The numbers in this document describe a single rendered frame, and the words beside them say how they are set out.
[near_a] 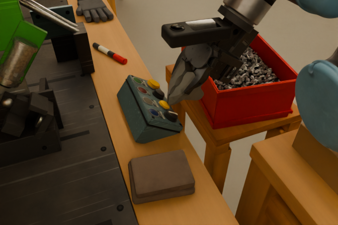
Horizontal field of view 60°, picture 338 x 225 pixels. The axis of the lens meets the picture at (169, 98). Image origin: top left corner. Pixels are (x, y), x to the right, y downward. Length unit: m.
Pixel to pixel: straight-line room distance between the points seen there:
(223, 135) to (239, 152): 1.04
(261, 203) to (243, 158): 1.02
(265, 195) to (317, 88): 0.36
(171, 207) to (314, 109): 0.25
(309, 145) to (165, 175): 0.29
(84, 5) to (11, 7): 0.55
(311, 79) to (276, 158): 0.28
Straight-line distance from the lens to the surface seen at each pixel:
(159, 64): 2.39
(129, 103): 0.59
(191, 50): 0.56
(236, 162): 1.70
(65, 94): 0.70
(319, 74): 0.37
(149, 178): 0.47
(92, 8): 1.04
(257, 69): 0.80
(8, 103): 0.57
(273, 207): 0.71
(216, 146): 0.72
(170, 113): 0.55
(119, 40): 0.87
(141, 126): 0.54
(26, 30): 0.54
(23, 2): 0.68
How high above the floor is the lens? 1.32
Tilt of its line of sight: 40 degrees down
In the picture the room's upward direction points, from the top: straight up
